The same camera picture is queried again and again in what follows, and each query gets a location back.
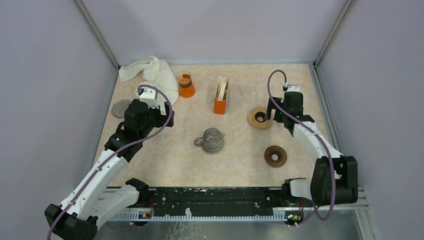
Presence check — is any light wooden dripper ring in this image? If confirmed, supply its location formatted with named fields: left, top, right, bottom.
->
left=247, top=106, right=274, bottom=130

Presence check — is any orange coffee filter box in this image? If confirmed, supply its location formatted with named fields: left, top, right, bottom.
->
left=213, top=76, right=229, bottom=115

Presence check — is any clear glass dripper cone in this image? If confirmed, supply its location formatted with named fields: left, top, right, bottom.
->
left=111, top=99, right=132, bottom=119

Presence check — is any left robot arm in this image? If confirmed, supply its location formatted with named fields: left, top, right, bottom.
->
left=44, top=97, right=175, bottom=240

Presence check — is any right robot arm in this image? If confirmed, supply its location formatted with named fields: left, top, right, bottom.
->
left=265, top=91, right=359, bottom=207

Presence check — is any white cloth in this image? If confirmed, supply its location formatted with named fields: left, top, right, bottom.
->
left=119, top=55, right=179, bottom=105

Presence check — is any orange glass flask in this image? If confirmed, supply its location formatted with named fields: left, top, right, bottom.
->
left=176, top=70, right=196, bottom=98

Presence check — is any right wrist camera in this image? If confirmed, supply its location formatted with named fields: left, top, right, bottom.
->
left=283, top=84, right=301, bottom=93

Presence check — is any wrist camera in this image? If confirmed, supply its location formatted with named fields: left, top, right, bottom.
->
left=137, top=86, right=159, bottom=109
left=283, top=84, right=301, bottom=93

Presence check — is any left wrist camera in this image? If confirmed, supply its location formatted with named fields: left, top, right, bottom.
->
left=137, top=86, right=159, bottom=109

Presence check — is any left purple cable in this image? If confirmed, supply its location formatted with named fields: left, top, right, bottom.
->
left=46, top=84, right=174, bottom=240

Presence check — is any dark wooden ring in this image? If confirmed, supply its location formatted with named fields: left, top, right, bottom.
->
left=263, top=145, right=288, bottom=169

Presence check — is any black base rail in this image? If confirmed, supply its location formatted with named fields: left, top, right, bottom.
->
left=117, top=186, right=299, bottom=219

